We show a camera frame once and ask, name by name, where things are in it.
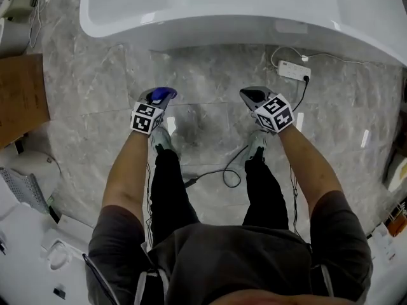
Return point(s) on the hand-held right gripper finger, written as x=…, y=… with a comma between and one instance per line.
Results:
x=249, y=103
x=265, y=91

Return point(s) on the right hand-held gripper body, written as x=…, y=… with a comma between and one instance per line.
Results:
x=275, y=113

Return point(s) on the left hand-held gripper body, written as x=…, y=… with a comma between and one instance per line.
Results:
x=146, y=117

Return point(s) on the blue bottle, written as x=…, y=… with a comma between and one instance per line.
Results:
x=162, y=94

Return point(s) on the white bathtub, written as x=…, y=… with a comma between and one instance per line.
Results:
x=206, y=8

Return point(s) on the person's left forearm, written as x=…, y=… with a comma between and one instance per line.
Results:
x=127, y=170

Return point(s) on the person's right forearm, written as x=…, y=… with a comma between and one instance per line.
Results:
x=305, y=164

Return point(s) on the grey marble floor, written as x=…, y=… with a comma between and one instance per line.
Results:
x=95, y=106

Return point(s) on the person's left shoe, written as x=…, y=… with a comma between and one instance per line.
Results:
x=162, y=140

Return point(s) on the person's shoe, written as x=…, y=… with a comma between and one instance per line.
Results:
x=162, y=140
x=257, y=143

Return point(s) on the person's right shoe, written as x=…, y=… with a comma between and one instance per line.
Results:
x=257, y=143

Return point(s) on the person's left leg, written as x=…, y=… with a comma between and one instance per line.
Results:
x=171, y=195

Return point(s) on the person's leg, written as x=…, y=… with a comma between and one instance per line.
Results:
x=265, y=195
x=171, y=195

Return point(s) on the person's right leg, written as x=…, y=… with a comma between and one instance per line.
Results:
x=265, y=195

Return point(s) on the white toilet lid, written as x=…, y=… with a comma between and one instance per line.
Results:
x=31, y=167

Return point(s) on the small green packet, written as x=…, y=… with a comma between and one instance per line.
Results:
x=51, y=199

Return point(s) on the brown cardboard box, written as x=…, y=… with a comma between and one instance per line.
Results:
x=19, y=97

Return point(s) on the white perforated panel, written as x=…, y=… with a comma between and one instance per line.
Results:
x=23, y=186

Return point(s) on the white open toilet bowl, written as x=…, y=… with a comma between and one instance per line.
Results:
x=12, y=38

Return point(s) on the person's grey t-shirt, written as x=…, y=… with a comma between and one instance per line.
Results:
x=229, y=259

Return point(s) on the beige waste bin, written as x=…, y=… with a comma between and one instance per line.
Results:
x=17, y=5

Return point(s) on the white toilet seat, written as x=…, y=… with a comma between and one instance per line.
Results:
x=60, y=256

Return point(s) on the white carton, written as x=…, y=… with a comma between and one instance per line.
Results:
x=383, y=241

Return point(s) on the person's face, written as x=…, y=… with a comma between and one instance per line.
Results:
x=276, y=298

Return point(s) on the white display platform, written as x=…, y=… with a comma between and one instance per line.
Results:
x=28, y=265

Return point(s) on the small black device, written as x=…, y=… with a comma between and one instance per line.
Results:
x=59, y=292

